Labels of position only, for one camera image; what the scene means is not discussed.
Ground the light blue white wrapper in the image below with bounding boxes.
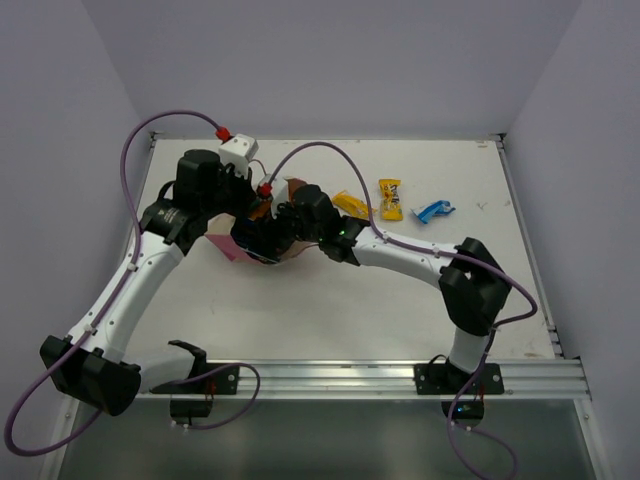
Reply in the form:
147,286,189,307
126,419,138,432
411,200,456,225

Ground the dark blue chip bag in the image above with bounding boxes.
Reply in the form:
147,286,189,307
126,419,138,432
230,218,280,264

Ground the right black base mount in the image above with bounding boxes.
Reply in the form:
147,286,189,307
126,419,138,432
413,355,505,395

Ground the black controller box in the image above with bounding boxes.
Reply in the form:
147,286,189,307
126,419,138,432
169,395,213,424
441,400,485,422

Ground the right black controller box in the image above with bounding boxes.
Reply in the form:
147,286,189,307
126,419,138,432
441,400,485,422

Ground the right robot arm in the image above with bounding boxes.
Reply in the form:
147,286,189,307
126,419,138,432
258,181,511,393

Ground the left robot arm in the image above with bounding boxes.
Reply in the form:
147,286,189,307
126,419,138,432
40,147,256,416

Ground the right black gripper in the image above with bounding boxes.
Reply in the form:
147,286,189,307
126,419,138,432
248,193,324,259

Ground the aluminium front rail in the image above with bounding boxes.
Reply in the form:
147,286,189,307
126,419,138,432
64,357,591,401

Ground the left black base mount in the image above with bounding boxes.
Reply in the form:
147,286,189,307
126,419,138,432
151,363,240,396

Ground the left black controller box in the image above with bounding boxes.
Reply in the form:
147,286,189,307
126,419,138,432
169,395,213,424

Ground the pink beige paper bag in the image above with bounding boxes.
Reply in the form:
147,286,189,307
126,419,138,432
205,173,308,265

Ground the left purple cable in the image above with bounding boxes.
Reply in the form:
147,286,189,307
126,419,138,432
4,109,262,456

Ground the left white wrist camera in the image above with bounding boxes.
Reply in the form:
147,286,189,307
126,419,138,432
218,134,259,178

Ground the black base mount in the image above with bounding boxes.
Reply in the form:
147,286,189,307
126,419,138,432
413,355,505,395
151,363,240,396

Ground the yellow candy bag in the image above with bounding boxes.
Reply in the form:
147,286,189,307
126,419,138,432
378,178,404,221

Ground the yellow orange snack packet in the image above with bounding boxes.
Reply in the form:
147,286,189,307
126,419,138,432
331,190,376,219

